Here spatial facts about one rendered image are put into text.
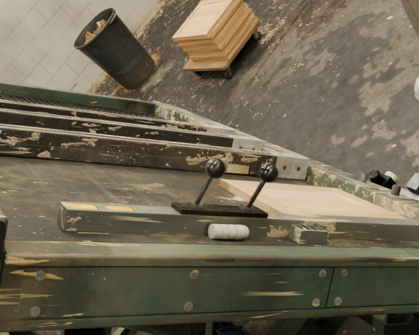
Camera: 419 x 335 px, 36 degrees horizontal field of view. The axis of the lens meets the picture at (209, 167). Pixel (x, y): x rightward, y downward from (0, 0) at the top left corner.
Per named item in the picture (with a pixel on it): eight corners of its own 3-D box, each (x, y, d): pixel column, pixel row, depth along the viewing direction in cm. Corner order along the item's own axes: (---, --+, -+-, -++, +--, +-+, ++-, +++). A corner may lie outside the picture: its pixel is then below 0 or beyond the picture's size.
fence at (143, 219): (443, 242, 157) (447, 226, 156) (64, 231, 111) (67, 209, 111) (428, 234, 161) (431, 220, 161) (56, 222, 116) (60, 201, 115)
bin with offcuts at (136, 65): (169, 54, 605) (122, 4, 573) (137, 96, 591) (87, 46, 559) (143, 56, 647) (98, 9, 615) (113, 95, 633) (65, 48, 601)
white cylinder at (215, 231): (213, 241, 122) (248, 242, 126) (215, 226, 121) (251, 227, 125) (206, 236, 124) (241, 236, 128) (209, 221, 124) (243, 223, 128)
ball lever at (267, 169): (255, 220, 131) (284, 173, 123) (239, 219, 129) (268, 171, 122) (249, 206, 134) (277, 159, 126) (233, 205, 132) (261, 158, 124)
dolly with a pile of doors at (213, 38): (270, 30, 500) (239, -9, 480) (233, 80, 486) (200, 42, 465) (225, 34, 550) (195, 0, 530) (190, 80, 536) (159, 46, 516)
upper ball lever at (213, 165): (203, 217, 125) (231, 169, 118) (186, 217, 124) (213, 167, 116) (198, 203, 128) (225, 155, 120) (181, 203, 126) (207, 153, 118)
